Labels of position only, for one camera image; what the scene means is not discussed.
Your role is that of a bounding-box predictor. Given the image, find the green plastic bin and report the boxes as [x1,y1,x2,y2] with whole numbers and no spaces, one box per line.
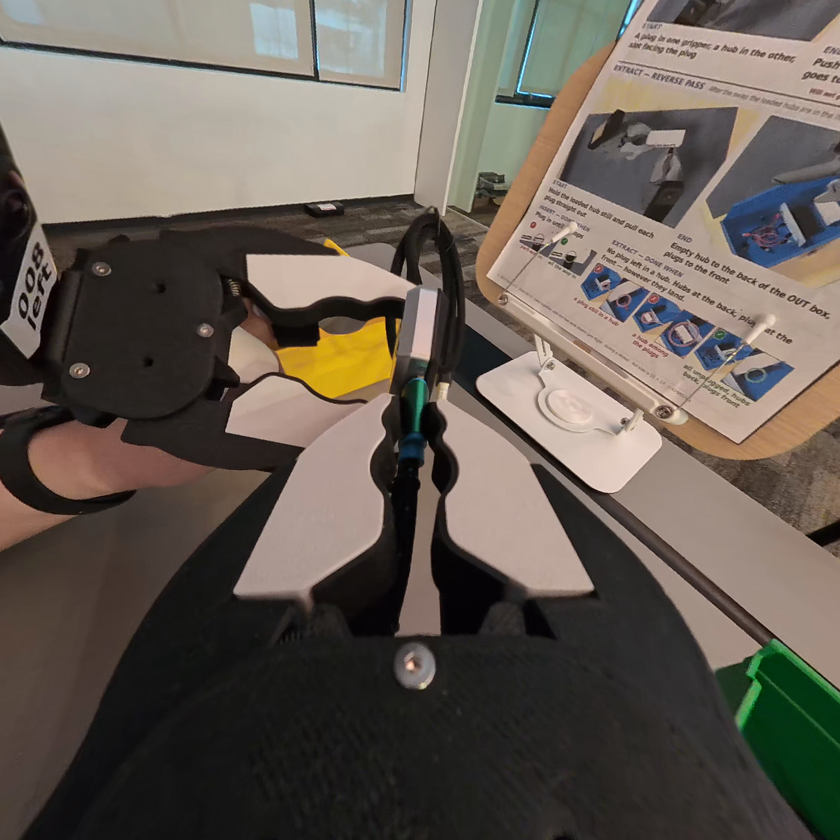
[716,638,840,840]

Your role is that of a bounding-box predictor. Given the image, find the black cable with silver plug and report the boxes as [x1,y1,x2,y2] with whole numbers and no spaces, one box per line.
[390,206,468,401]

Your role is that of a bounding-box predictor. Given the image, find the yellow plastic bin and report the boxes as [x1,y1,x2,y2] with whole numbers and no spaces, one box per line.
[273,237,403,401]

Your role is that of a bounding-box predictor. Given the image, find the instruction sheet on stand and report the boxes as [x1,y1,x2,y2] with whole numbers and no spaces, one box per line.
[474,46,840,462]

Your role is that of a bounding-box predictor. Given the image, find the person's left forearm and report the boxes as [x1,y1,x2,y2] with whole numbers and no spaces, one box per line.
[0,405,274,552]

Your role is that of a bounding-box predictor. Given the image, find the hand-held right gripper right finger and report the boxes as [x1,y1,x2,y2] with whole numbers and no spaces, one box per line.
[431,398,594,601]

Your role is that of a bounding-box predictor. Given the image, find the braided hdmi cable green plugs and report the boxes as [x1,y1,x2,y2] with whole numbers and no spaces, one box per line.
[392,374,439,639]

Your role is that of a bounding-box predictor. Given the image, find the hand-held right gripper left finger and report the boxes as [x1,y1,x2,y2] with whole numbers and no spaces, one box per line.
[237,401,401,605]

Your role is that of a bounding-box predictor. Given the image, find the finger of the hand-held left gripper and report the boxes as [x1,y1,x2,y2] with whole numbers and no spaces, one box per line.
[241,250,416,332]
[224,372,371,454]

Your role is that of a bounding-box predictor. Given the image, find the black mat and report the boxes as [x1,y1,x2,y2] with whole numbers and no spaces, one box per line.
[451,319,542,397]

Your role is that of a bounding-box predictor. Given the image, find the white stand base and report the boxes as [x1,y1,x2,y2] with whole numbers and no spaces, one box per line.
[474,335,665,494]

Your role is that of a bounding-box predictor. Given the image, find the silver port hub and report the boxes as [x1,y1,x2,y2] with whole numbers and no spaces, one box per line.
[393,287,447,397]

